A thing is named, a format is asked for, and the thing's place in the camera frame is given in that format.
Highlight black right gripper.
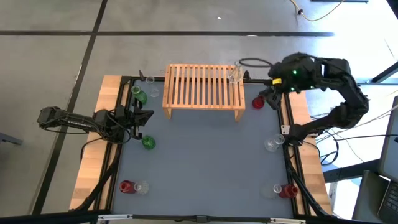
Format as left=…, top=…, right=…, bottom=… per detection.
left=259, top=57, right=312, bottom=110

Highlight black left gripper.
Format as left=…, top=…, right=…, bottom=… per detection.
left=107, top=105, right=155, bottom=144

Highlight squat green glass vase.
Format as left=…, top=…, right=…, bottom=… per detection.
left=141, top=135, right=157, bottom=151

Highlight round ribbed green glass vase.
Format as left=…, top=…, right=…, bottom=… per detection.
left=130, top=85, right=149, bottom=106

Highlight clear cut-glass vase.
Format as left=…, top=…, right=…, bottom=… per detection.
left=134, top=180, right=150, bottom=196

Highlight red cylindrical glass vase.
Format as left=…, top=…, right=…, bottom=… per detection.
left=119, top=180, right=137, bottom=194
left=277, top=183, right=300, bottom=199

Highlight wooden slatted shelf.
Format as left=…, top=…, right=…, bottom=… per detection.
left=162, top=63, right=246, bottom=123

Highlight red pear-shaped glass vase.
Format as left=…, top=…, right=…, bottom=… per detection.
left=251, top=95, right=266, bottom=110

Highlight wooden table side board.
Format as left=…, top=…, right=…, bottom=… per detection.
left=285, top=79, right=333, bottom=215
left=68, top=74, right=125, bottom=211

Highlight silver aluminium bar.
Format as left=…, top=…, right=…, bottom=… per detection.
left=98, top=213, right=134, bottom=222
left=269, top=217, right=306, bottom=224

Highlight black floor stand bar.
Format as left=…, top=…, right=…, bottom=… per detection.
left=322, top=158, right=381, bottom=184

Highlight grey laptop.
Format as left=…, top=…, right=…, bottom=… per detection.
left=377, top=95, right=398, bottom=224

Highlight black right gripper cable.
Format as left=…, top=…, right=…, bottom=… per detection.
left=238, top=57, right=274, bottom=68

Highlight beige floor cable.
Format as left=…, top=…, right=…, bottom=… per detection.
left=289, top=0, right=346, bottom=22

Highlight black floor cable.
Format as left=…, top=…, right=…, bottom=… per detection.
left=320, top=133, right=398, bottom=166

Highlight black table frame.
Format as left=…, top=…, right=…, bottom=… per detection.
left=73, top=74, right=333, bottom=224

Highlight grey floor bracket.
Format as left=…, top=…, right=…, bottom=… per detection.
left=0, top=132, right=24, bottom=146

